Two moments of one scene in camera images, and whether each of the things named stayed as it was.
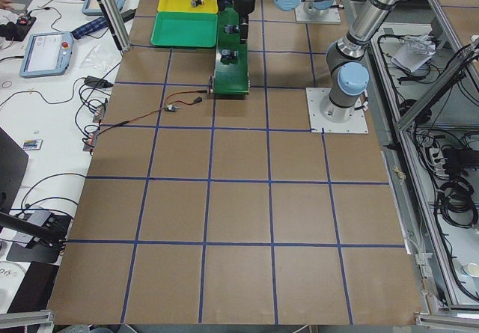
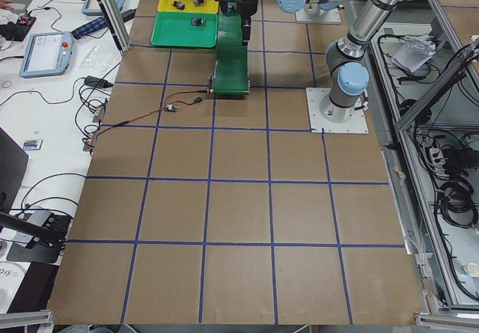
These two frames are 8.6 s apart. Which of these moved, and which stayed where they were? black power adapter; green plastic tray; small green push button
Moved: small green push button
Stayed: black power adapter; green plastic tray
